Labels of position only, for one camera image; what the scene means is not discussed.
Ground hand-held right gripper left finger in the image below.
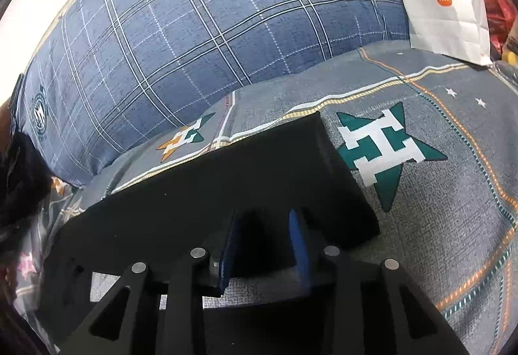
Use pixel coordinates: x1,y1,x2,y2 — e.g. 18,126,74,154
59,212,245,355

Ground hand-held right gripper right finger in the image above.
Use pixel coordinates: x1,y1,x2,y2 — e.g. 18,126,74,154
288,208,472,355

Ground black pants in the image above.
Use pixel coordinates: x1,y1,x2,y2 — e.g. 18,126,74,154
36,111,382,323

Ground grey star-printed bed sheet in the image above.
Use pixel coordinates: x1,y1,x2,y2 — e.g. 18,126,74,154
12,37,518,355

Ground pile of black clothes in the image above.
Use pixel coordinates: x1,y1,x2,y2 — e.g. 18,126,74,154
0,128,55,254

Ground white paper bag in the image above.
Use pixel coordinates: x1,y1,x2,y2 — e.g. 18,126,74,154
384,0,494,66

